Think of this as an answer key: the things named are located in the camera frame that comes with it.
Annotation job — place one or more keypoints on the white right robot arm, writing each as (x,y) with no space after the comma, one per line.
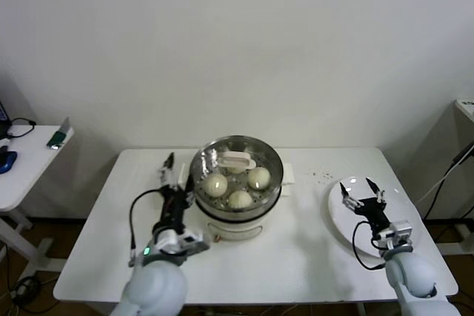
(411,279)

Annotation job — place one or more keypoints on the floor power strip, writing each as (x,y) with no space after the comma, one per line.
(22,288)

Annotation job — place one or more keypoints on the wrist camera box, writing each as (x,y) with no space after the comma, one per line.
(190,242)
(399,234)

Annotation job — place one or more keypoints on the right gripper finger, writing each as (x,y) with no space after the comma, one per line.
(350,202)
(379,197)

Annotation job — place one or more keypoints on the stainless steel steamer basket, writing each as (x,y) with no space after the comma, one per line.
(289,174)

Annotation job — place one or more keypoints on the black laptop screen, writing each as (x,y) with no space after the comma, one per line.
(3,112)

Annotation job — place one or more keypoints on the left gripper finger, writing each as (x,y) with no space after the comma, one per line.
(168,171)
(189,192)

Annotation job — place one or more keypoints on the white steamed baozi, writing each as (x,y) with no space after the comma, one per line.
(258,178)
(240,199)
(216,185)
(237,170)

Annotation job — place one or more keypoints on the blue handheld device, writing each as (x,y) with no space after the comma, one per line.
(7,160)

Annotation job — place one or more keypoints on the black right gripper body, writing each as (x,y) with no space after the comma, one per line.
(374,214)

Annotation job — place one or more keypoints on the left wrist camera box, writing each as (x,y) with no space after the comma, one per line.
(190,242)

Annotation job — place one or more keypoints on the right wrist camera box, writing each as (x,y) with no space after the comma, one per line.
(399,234)

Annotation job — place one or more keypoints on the scattered dark crumbs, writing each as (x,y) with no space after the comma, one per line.
(326,174)

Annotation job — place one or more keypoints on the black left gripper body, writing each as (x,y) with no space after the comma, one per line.
(174,208)

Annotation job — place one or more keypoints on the white round plate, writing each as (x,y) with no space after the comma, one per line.
(338,216)

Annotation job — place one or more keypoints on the cream electric cooker base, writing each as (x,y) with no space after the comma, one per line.
(237,227)

